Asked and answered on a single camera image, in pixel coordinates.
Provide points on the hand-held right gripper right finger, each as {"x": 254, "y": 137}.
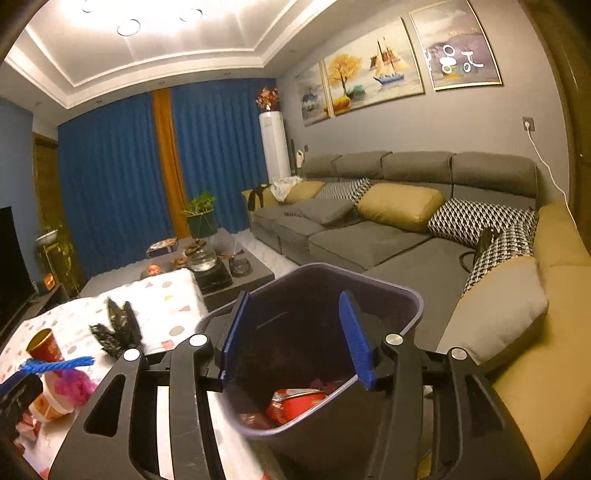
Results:
{"x": 355, "y": 341}

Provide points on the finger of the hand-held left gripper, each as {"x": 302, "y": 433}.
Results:
{"x": 21, "y": 401}

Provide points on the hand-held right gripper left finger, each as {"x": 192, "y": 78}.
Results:
{"x": 234, "y": 334}

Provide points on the orange printed paper cup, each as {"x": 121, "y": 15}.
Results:
{"x": 51, "y": 404}

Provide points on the purple plastic waste bin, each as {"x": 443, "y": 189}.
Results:
{"x": 314, "y": 295}

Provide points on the red paper bowl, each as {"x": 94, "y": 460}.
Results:
{"x": 295, "y": 406}

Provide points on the black foil wrapper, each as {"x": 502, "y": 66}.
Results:
{"x": 123, "y": 321}
{"x": 105, "y": 337}

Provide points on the dark red wrapper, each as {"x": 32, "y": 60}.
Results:
{"x": 325, "y": 386}

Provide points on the pink mesh net bag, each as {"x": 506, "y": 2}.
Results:
{"x": 76, "y": 387}

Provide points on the red paper cup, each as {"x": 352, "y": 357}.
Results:
{"x": 44, "y": 348}

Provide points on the black tea tray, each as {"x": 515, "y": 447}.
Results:
{"x": 212, "y": 279}

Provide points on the dark grey coffee table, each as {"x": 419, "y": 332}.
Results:
{"x": 258, "y": 277}

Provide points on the black ashtray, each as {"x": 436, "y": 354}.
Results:
{"x": 240, "y": 266}

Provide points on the glass kettle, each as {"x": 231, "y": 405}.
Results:
{"x": 203, "y": 258}

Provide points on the white patterned tablecloth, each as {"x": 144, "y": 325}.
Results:
{"x": 157, "y": 295}

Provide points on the brown wooden figurine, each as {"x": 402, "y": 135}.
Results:
{"x": 179, "y": 262}

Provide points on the grey sectional sofa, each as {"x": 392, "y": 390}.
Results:
{"x": 360, "y": 240}

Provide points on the orange figurine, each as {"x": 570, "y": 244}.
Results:
{"x": 153, "y": 269}

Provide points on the patterned flat box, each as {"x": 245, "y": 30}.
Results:
{"x": 162, "y": 247}

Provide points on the green potted plant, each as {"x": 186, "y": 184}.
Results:
{"x": 199, "y": 212}

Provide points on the dark grey cushion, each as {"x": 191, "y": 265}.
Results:
{"x": 323, "y": 210}

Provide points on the black television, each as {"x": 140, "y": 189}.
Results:
{"x": 14, "y": 263}

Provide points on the large tan cushion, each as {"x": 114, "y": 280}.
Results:
{"x": 399, "y": 207}

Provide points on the large light grey cushion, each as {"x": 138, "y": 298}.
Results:
{"x": 498, "y": 314}

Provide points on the houndstooth cushion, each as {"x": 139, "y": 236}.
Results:
{"x": 475, "y": 219}
{"x": 344, "y": 188}
{"x": 508, "y": 251}

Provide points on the white crumpled cloth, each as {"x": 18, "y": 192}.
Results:
{"x": 284, "y": 187}

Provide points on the small tan cushion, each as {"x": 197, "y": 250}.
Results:
{"x": 302, "y": 191}

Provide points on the blue curtain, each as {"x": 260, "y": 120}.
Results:
{"x": 106, "y": 184}
{"x": 221, "y": 152}

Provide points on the orange curtain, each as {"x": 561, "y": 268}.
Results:
{"x": 168, "y": 161}

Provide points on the white standing air conditioner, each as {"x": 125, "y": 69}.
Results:
{"x": 276, "y": 147}

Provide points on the dried flower arrangement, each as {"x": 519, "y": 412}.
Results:
{"x": 268, "y": 98}

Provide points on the small landscape painting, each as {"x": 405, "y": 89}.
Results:
{"x": 311, "y": 97}

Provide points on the wide sailboat painting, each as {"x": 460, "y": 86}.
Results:
{"x": 369, "y": 69}

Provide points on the brown wooden door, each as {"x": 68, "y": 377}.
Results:
{"x": 579, "y": 138}

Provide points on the purple framed painting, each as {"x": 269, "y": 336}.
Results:
{"x": 455, "y": 44}

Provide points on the round ceiling light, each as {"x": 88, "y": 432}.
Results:
{"x": 191, "y": 14}
{"x": 128, "y": 27}

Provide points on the wall socket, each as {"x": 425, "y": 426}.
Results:
{"x": 528, "y": 123}

